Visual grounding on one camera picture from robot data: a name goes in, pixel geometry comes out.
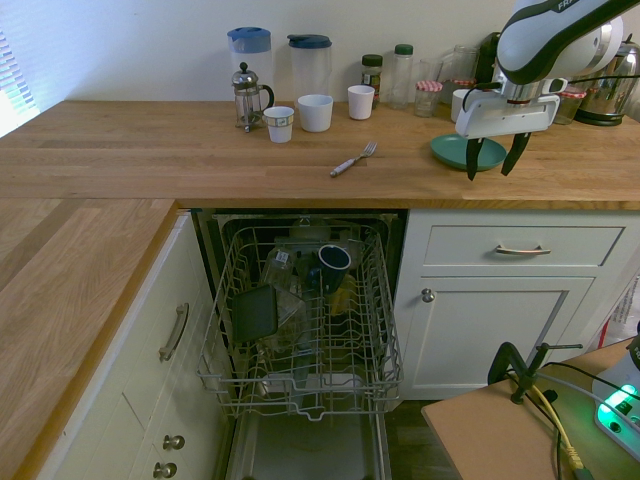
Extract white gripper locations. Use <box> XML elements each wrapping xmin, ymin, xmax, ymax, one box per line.
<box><xmin>454</xmin><ymin>82</ymin><xmax>562</xmax><ymax>182</ymax></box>

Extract white-handled metal fork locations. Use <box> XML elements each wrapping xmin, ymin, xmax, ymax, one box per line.
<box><xmin>329</xmin><ymin>141</ymin><xmax>379</xmax><ymax>178</ymax></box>

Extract dishwasher door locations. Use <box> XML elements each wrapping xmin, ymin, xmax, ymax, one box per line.
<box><xmin>223</xmin><ymin>409</ymin><xmax>394</xmax><ymax>480</ymax></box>

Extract green plate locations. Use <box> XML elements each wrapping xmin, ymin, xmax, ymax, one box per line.
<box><xmin>430</xmin><ymin>133</ymin><xmax>508</xmax><ymax>173</ymax></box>

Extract plain white cup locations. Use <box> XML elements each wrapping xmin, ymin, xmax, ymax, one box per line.
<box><xmin>450</xmin><ymin>88</ymin><xmax>476</xmax><ymax>125</ymax></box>

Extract glass jar red checked lid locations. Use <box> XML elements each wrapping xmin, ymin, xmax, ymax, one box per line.
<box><xmin>414</xmin><ymin>79</ymin><xmax>445</xmax><ymax>119</ymax></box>
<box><xmin>551</xmin><ymin>86</ymin><xmax>587</xmax><ymax>127</ymax></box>

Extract black bottle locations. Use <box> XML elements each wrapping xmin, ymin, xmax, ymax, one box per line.
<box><xmin>474</xmin><ymin>31</ymin><xmax>502</xmax><ymax>87</ymax></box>

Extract clear drinking glass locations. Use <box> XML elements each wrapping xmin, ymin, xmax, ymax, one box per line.
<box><xmin>418</xmin><ymin>58</ymin><xmax>445</xmax><ymax>84</ymax></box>

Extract clear bottle green lid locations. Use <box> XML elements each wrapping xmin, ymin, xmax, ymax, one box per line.
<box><xmin>390</xmin><ymin>43</ymin><xmax>416</xmax><ymax>111</ymax></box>

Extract steel electric kettle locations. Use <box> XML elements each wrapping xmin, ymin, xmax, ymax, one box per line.
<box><xmin>571</xmin><ymin>38</ymin><xmax>640</xmax><ymax>127</ymax></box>

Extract white ribbed cup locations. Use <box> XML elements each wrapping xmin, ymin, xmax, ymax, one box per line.
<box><xmin>347</xmin><ymin>84</ymin><xmax>377</xmax><ymax>122</ymax></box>

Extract spice jar black lid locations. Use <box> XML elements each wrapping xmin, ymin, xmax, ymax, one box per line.
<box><xmin>360</xmin><ymin>53</ymin><xmax>385</xmax><ymax>107</ymax></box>

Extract white cabinet with door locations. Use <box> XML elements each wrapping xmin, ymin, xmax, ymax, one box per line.
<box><xmin>394</xmin><ymin>208</ymin><xmax>640</xmax><ymax>402</ymax></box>

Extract large white mug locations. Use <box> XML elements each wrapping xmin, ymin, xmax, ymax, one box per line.
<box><xmin>297</xmin><ymin>93</ymin><xmax>335</xmax><ymax>134</ymax></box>

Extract navy blue mug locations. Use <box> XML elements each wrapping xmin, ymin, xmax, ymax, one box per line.
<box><xmin>305</xmin><ymin>244</ymin><xmax>353</xmax><ymax>297</ymax></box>

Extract black C clamp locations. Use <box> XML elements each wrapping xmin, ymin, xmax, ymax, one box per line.
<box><xmin>486</xmin><ymin>340</ymin><xmax>584</xmax><ymax>406</ymax></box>

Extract wide pitcher dark lid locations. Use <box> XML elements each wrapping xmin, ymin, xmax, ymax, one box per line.
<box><xmin>286</xmin><ymin>33</ymin><xmax>334</xmax><ymax>101</ymax></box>

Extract white plastic bag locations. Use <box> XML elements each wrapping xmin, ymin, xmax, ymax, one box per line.
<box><xmin>596</xmin><ymin>271</ymin><xmax>640</xmax><ymax>352</ymax></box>

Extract yellow item in rack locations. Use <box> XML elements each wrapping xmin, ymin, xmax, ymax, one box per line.
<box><xmin>328</xmin><ymin>273</ymin><xmax>360</xmax><ymax>317</ymax></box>

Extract patterned paper cup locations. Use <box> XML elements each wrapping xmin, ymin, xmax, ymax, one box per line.
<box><xmin>262</xmin><ymin>105</ymin><xmax>296</xmax><ymax>145</ymax></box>

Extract clear glass container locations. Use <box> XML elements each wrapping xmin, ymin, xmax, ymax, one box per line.
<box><xmin>258</xmin><ymin>246</ymin><xmax>310</xmax><ymax>351</ymax></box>

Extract glass french press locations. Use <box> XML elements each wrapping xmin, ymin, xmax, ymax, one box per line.
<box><xmin>230</xmin><ymin>61</ymin><xmax>277</xmax><ymax>133</ymax></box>

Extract tall pitcher blue lid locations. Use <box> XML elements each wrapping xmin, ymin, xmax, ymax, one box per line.
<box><xmin>226</xmin><ymin>26</ymin><xmax>274</xmax><ymax>104</ymax></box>

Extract wooden mounting board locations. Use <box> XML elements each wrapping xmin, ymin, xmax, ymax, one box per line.
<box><xmin>420</xmin><ymin>338</ymin><xmax>640</xmax><ymax>480</ymax></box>

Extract white drawer cabinet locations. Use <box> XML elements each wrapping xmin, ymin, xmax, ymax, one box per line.
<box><xmin>35</xmin><ymin>208</ymin><xmax>236</xmax><ymax>480</ymax></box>

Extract window blinds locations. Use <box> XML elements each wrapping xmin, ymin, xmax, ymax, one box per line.
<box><xmin>0</xmin><ymin>27</ymin><xmax>40</xmax><ymax>114</ymax></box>

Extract metal drawer handle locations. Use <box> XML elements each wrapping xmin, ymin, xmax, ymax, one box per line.
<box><xmin>495</xmin><ymin>243</ymin><xmax>552</xmax><ymax>257</ymax></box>
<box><xmin>158</xmin><ymin>302</ymin><xmax>191</xmax><ymax>364</ymax></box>

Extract black camera cable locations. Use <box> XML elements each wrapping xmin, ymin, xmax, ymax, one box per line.
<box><xmin>464</xmin><ymin>72</ymin><xmax>640</xmax><ymax>114</ymax></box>

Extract grey wire dishwasher rack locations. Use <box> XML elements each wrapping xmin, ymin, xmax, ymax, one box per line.
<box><xmin>195</xmin><ymin>222</ymin><xmax>406</xmax><ymax>424</ymax></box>

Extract yellow cable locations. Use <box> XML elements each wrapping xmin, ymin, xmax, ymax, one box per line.
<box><xmin>528</xmin><ymin>383</ymin><xmax>587</xmax><ymax>472</ymax></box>

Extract black base cable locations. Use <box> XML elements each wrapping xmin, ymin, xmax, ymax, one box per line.
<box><xmin>542</xmin><ymin>360</ymin><xmax>640</xmax><ymax>480</ymax></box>

